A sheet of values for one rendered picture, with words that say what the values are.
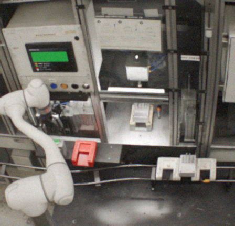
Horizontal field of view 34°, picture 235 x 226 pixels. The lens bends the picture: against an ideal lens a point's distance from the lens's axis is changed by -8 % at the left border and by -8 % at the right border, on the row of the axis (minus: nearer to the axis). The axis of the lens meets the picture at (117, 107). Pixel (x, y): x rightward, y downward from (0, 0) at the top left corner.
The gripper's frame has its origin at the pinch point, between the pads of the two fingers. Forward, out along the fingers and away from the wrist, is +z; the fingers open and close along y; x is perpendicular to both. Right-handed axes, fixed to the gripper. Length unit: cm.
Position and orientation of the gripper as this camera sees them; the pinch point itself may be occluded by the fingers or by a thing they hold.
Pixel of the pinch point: (52, 131)
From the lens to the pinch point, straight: 236.6
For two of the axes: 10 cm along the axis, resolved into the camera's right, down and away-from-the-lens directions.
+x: -1.4, 7.6, -6.3
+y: -9.9, -0.4, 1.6
